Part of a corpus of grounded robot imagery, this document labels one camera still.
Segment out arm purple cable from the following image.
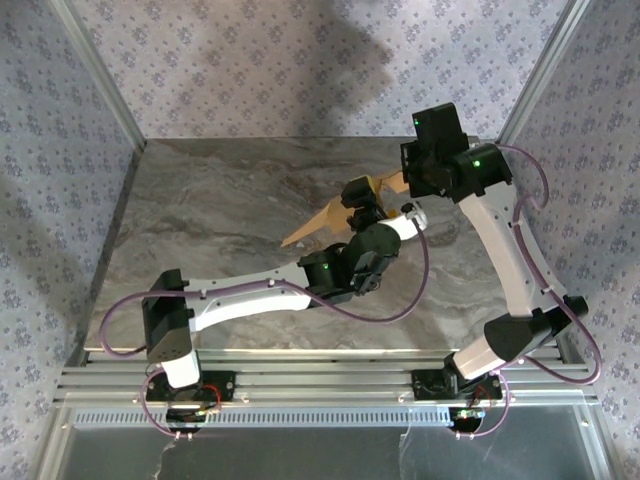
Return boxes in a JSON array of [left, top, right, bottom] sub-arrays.
[[98, 207, 430, 441], [452, 143, 601, 441]]

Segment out aluminium frame post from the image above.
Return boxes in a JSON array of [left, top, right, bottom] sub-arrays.
[[496, 0, 597, 151], [49, 0, 147, 151]]

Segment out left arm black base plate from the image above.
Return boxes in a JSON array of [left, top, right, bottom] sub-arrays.
[[144, 370, 237, 404]]

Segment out brown cardboard paper box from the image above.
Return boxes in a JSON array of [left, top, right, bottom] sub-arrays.
[[279, 169, 409, 250]]

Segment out slotted grey cable duct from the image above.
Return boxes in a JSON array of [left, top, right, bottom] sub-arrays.
[[72, 405, 451, 430]]

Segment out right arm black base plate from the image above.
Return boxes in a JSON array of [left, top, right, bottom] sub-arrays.
[[410, 368, 504, 401]]

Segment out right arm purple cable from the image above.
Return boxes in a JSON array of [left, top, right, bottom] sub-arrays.
[[452, 143, 601, 441]]

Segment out grey metal sheet panel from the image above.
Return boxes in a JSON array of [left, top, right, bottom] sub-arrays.
[[37, 424, 619, 480]]

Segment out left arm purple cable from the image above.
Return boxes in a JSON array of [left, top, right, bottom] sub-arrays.
[[98, 207, 430, 441]]

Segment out aluminium extrusion base rails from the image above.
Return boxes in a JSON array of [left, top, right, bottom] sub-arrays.
[[55, 347, 600, 407]]

